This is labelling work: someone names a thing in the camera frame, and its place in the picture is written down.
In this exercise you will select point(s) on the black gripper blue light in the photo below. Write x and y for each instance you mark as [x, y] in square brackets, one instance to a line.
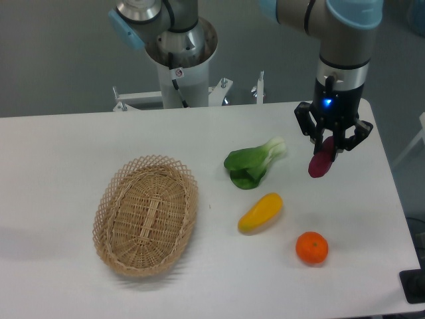
[336, 111]

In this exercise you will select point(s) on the purple sweet potato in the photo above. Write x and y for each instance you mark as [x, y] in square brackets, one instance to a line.
[322, 161]

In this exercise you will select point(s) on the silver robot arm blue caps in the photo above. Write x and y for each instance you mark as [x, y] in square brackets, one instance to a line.
[346, 31]

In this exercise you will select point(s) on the woven wicker basket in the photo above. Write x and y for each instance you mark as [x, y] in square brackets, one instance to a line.
[146, 216]

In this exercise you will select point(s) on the green bok choy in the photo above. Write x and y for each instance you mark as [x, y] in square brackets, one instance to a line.
[248, 166]

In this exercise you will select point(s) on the yellow mango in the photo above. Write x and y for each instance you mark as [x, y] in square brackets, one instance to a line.
[261, 213]

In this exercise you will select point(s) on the orange tangerine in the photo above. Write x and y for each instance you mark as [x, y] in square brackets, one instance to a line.
[312, 248]

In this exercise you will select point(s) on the black device at table edge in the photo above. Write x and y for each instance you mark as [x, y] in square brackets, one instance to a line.
[413, 285]

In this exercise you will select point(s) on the white frame right edge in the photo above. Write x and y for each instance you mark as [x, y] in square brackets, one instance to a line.
[413, 143]

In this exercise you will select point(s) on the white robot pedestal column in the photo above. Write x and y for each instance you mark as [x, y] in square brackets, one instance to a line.
[186, 76]

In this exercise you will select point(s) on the white metal base frame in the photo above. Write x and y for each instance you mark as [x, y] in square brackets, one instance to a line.
[223, 94]

